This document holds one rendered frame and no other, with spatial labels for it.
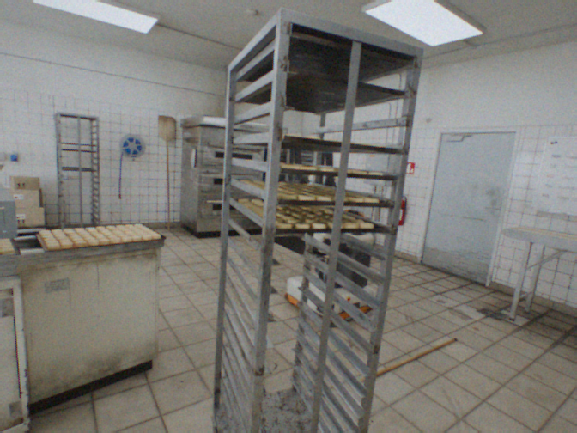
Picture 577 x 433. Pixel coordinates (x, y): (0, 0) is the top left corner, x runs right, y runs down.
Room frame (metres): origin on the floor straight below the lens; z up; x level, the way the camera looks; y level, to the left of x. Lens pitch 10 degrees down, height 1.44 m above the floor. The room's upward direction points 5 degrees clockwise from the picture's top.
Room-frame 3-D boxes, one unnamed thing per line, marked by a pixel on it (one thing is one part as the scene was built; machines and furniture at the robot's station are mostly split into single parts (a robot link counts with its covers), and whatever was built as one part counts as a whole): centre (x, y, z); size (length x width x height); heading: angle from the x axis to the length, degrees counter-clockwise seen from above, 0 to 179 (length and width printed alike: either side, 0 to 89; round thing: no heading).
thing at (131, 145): (5.54, 2.82, 1.10); 0.41 x 0.17 x 1.10; 126
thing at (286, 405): (1.29, -0.01, 0.93); 0.64 x 0.51 x 1.78; 24
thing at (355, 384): (1.37, -0.19, 0.60); 0.64 x 0.03 x 0.03; 24
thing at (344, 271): (3.12, -0.49, 0.59); 0.55 x 0.34 x 0.83; 36
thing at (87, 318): (1.79, 1.17, 0.45); 0.70 x 0.34 x 0.90; 136
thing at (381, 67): (1.28, -0.02, 1.77); 0.60 x 0.40 x 0.02; 24
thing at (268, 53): (1.21, 0.17, 1.77); 0.64 x 0.03 x 0.03; 24
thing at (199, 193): (6.04, 1.22, 1.00); 1.56 x 1.20 x 2.01; 126
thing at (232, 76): (1.48, 0.32, 0.97); 0.03 x 0.03 x 1.70; 24
